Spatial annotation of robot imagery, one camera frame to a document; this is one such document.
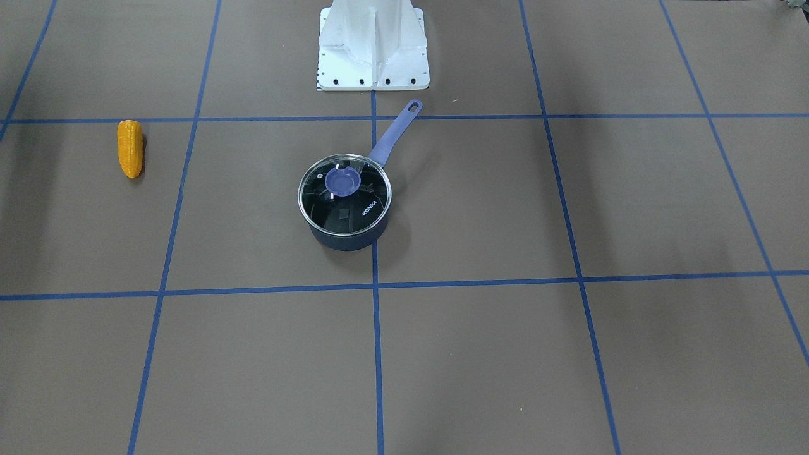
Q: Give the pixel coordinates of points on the glass pot lid purple knob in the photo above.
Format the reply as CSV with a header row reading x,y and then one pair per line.
x,y
345,195

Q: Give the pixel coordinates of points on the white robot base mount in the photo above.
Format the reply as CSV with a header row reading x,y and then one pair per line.
x,y
372,45

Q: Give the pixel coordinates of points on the dark blue saucepan purple handle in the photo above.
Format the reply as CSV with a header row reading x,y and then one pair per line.
x,y
380,153

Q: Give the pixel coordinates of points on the yellow corn cob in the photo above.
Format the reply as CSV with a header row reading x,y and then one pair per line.
x,y
130,148

